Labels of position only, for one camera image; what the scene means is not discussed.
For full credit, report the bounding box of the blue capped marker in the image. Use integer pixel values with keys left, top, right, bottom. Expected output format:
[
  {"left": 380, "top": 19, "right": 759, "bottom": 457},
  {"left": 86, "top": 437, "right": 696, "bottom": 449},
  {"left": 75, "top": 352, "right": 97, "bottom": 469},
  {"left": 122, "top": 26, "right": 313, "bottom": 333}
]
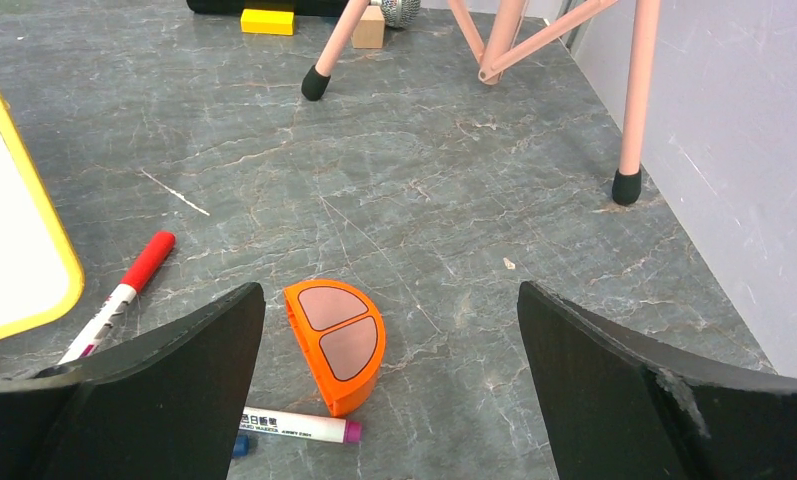
[{"left": 231, "top": 434, "right": 250, "bottom": 459}]

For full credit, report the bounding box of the orange lego brick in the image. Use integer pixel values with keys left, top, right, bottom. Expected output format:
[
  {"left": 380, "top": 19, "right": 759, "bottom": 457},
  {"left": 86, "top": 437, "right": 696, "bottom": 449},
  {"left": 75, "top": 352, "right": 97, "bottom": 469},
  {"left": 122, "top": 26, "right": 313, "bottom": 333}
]
[{"left": 283, "top": 279, "right": 386, "bottom": 417}]

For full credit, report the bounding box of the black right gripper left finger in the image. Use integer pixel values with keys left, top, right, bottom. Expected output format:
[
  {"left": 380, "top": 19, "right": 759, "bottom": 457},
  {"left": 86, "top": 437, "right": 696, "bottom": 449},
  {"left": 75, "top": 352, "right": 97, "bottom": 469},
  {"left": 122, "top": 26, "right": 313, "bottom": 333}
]
[{"left": 0, "top": 282, "right": 266, "bottom": 479}]

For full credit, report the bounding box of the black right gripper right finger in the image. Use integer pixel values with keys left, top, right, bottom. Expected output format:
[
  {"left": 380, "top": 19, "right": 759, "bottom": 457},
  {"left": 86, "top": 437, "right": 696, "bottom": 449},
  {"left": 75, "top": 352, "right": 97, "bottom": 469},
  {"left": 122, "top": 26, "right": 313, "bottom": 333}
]
[{"left": 517, "top": 281, "right": 797, "bottom": 479}]

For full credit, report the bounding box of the pink tripod stand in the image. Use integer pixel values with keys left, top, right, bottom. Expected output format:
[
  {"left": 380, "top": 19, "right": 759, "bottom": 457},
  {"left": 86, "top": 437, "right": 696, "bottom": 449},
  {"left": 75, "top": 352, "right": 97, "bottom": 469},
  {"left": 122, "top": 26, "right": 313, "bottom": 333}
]
[{"left": 301, "top": 0, "right": 661, "bottom": 206}]

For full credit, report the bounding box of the yellow block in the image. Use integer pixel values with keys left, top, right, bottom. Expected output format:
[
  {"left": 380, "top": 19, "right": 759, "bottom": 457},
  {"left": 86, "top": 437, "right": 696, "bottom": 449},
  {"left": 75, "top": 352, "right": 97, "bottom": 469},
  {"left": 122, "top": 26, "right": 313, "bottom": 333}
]
[{"left": 240, "top": 8, "right": 295, "bottom": 36}]

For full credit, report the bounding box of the red capped marker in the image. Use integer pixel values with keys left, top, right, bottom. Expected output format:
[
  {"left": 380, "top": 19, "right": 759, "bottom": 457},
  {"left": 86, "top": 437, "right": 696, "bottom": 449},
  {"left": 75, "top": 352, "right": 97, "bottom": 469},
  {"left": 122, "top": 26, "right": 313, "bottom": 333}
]
[{"left": 58, "top": 231, "right": 176, "bottom": 365}]

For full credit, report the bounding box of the wooden block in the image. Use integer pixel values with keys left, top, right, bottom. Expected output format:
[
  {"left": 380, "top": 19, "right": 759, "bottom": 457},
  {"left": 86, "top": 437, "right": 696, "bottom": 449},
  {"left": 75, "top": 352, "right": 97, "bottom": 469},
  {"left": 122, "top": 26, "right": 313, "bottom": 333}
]
[{"left": 351, "top": 5, "right": 385, "bottom": 49}]

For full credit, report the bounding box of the purple capped marker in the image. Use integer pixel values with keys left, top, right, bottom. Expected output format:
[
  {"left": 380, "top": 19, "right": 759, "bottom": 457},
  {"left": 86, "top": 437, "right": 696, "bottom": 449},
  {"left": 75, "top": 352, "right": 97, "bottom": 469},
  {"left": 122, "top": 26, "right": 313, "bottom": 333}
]
[{"left": 239, "top": 407, "right": 362, "bottom": 444}]

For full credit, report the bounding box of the yellow framed whiteboard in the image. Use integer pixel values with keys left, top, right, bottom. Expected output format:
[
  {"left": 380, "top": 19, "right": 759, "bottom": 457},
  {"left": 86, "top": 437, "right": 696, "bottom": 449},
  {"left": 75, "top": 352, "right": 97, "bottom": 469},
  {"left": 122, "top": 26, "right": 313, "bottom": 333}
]
[{"left": 0, "top": 93, "right": 84, "bottom": 340}]

